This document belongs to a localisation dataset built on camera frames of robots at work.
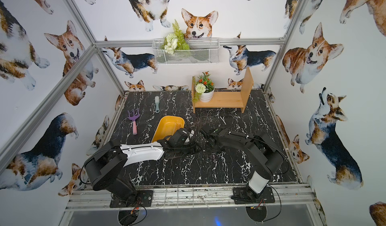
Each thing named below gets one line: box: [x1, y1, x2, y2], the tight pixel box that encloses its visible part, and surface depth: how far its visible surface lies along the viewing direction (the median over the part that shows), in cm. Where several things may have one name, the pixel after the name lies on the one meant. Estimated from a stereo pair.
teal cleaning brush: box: [154, 95, 161, 114], surface depth 116 cm
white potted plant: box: [193, 70, 216, 103], surface depth 98 cm
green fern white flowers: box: [160, 19, 190, 55], surface depth 82 cm
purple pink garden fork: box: [127, 108, 141, 135], surface depth 108 cm
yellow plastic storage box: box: [151, 115, 185, 143], surface depth 100 cm
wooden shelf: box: [191, 67, 254, 114], surface depth 108 cm
